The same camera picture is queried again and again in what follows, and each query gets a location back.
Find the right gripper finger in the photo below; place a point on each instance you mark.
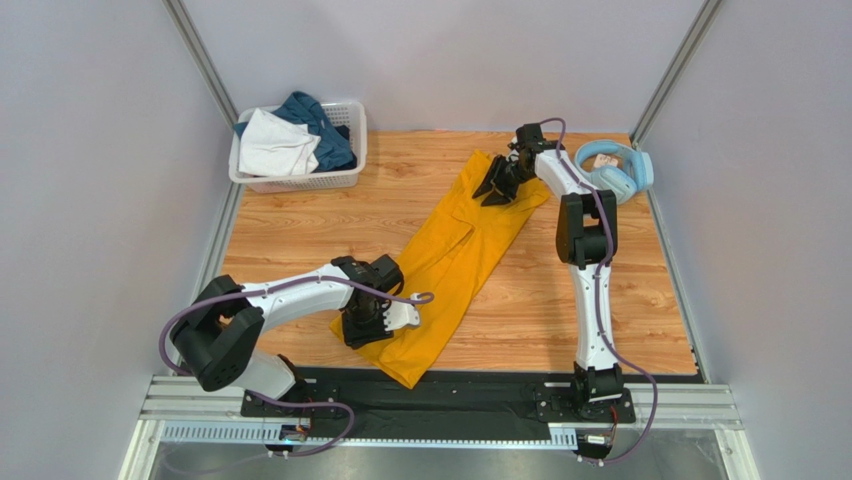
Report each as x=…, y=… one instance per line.
x=487, y=184
x=497, y=198

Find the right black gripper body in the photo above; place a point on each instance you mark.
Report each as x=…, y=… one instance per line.
x=507, y=173

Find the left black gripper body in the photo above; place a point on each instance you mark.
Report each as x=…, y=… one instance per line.
x=365, y=325

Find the yellow t shirt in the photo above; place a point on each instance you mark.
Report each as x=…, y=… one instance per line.
x=452, y=255

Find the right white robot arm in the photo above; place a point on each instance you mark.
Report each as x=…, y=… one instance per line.
x=590, y=186

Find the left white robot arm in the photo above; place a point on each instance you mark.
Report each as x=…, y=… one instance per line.
x=215, y=339

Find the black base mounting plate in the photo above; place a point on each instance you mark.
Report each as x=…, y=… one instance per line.
x=444, y=405

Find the teal t shirt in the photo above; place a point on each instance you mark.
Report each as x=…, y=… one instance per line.
x=334, y=152

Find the white plastic laundry basket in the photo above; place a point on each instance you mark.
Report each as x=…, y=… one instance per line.
x=351, y=114

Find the white t shirt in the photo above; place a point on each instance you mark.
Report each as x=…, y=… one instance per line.
x=271, y=146

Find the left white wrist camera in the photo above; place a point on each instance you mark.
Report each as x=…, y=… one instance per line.
x=401, y=315

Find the aluminium frame rail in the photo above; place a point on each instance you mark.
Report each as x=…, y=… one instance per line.
x=668, y=405

